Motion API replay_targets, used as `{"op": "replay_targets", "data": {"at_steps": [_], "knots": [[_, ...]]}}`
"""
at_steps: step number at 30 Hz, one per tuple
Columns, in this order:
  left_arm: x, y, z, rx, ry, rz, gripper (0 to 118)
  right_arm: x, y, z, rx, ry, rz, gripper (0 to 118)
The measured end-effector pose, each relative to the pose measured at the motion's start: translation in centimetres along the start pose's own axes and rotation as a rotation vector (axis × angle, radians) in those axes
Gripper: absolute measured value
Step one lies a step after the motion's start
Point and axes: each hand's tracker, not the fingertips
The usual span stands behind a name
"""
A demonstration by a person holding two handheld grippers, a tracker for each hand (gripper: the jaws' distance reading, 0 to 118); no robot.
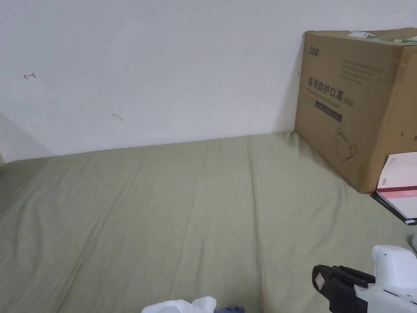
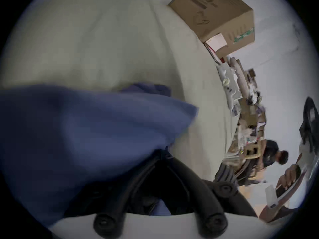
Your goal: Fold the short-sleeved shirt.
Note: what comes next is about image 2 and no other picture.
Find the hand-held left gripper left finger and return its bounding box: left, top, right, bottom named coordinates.
left=64, top=151, right=165, bottom=235

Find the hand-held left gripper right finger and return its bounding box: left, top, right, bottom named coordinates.
left=163, top=153, right=259, bottom=237

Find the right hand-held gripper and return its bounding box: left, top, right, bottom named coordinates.
left=275, top=96, right=319, bottom=207

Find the dark blue shirt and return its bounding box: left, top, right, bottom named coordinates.
left=0, top=82, right=200, bottom=231

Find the person's right hand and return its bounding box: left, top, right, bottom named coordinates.
left=276, top=164, right=303, bottom=191

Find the cluttered table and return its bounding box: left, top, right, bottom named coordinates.
left=216, top=56, right=268, bottom=160

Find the bed with pale sheet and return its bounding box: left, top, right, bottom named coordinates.
left=0, top=0, right=241, bottom=184

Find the brown cardboard carton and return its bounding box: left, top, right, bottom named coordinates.
left=167, top=0, right=256, bottom=58

